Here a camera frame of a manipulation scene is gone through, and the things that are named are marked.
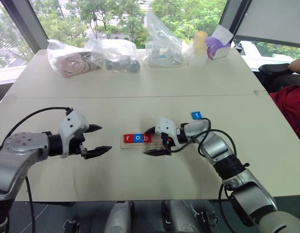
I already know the purple and white carton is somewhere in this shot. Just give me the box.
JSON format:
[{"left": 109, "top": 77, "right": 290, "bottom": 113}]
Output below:
[{"left": 205, "top": 24, "right": 235, "bottom": 60}]

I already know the yellow plastic cup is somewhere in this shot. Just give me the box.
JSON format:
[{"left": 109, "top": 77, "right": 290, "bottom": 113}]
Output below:
[{"left": 193, "top": 31, "right": 208, "bottom": 51}]

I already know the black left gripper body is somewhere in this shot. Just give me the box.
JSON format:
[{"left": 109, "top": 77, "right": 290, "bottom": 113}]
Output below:
[{"left": 66, "top": 132, "right": 89, "bottom": 158}]

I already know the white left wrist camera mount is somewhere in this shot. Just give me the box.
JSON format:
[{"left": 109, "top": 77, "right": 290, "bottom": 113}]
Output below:
[{"left": 58, "top": 110, "right": 89, "bottom": 159}]

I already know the clear plastic container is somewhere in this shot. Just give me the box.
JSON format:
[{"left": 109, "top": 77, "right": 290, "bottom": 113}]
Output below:
[{"left": 188, "top": 47, "right": 207, "bottom": 68}]

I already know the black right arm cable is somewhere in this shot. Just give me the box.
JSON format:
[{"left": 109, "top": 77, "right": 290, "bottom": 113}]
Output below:
[{"left": 169, "top": 117, "right": 238, "bottom": 233}]

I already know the plastic bag with pink items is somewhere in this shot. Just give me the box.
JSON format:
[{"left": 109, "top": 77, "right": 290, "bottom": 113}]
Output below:
[{"left": 46, "top": 38, "right": 103, "bottom": 79}]

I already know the grey board with dark frame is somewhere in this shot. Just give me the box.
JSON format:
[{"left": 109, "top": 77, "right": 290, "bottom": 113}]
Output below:
[{"left": 219, "top": 0, "right": 300, "bottom": 49}]

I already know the black chair armrest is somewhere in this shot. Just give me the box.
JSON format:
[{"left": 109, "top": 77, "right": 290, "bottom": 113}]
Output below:
[{"left": 258, "top": 63, "right": 300, "bottom": 93}]

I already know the wooden letter tray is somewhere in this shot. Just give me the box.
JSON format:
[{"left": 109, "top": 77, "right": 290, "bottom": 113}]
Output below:
[{"left": 120, "top": 133, "right": 165, "bottom": 150}]

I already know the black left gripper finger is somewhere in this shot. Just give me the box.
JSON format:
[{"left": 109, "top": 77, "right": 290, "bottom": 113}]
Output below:
[
  {"left": 82, "top": 146, "right": 113, "bottom": 160},
  {"left": 84, "top": 124, "right": 103, "bottom": 134}
]

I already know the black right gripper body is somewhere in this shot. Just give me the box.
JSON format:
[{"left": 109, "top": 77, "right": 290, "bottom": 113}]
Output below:
[{"left": 160, "top": 132, "right": 177, "bottom": 155}]

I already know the plastic bag with grey object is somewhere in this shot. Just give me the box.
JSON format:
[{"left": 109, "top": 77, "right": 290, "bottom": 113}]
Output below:
[{"left": 83, "top": 38, "right": 141, "bottom": 74}]

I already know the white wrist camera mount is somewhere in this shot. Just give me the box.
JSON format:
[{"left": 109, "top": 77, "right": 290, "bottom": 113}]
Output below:
[
  {"left": 155, "top": 117, "right": 177, "bottom": 147},
  {"left": 58, "top": 110, "right": 89, "bottom": 159}
]

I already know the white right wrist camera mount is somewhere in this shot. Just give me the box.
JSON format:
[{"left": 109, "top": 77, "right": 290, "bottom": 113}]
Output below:
[{"left": 155, "top": 117, "right": 177, "bottom": 147}]

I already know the person's red clothing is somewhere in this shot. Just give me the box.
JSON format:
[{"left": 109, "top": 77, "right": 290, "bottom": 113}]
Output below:
[{"left": 269, "top": 84, "right": 300, "bottom": 147}]

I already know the tall clear plastic bag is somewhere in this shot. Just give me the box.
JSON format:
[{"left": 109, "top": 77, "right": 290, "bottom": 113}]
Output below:
[{"left": 142, "top": 11, "right": 190, "bottom": 68}]

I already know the grey rounded robot leg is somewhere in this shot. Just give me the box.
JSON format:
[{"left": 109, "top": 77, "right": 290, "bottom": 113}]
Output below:
[{"left": 108, "top": 200, "right": 133, "bottom": 233}]

